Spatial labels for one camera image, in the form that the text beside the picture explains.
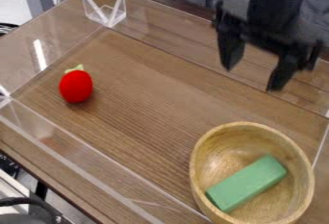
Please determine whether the green rectangular block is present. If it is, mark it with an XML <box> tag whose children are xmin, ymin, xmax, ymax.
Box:
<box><xmin>205</xmin><ymin>155</ymin><xmax>287</xmax><ymax>212</ymax></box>

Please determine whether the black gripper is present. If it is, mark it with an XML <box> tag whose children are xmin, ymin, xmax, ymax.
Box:
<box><xmin>213</xmin><ymin>0</ymin><xmax>322</xmax><ymax>91</ymax></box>

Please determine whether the light wooden bowl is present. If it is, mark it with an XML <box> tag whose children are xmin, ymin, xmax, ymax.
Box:
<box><xmin>188</xmin><ymin>122</ymin><xmax>314</xmax><ymax>224</ymax></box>

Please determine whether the clear acrylic enclosure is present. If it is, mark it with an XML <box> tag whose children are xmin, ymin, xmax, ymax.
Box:
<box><xmin>0</xmin><ymin>0</ymin><xmax>329</xmax><ymax>224</ymax></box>

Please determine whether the black clamp with bolt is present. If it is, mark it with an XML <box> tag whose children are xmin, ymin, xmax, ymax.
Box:
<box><xmin>28</xmin><ymin>195</ymin><xmax>73</xmax><ymax>224</ymax></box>

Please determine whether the black cable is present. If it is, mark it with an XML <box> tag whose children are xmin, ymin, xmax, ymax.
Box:
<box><xmin>0</xmin><ymin>195</ymin><xmax>44</xmax><ymax>224</ymax></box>

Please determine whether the red toy strawberry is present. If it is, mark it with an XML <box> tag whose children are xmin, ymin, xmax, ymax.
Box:
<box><xmin>58</xmin><ymin>64</ymin><xmax>92</xmax><ymax>104</ymax></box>

